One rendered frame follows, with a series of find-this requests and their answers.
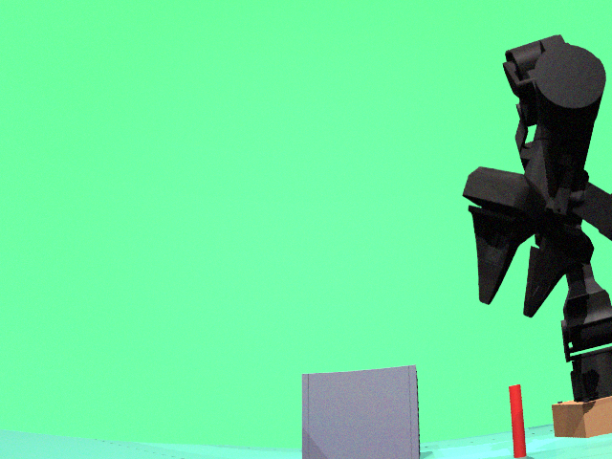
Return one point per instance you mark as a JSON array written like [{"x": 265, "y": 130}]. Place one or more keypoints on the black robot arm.
[{"x": 560, "y": 87}]

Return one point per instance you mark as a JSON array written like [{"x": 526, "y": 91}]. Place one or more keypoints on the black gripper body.
[{"x": 531, "y": 196}]

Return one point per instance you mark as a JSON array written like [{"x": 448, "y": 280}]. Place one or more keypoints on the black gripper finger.
[
  {"x": 497, "y": 236},
  {"x": 545, "y": 270}
]

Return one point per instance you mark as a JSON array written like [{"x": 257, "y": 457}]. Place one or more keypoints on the red peg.
[{"x": 517, "y": 421}]

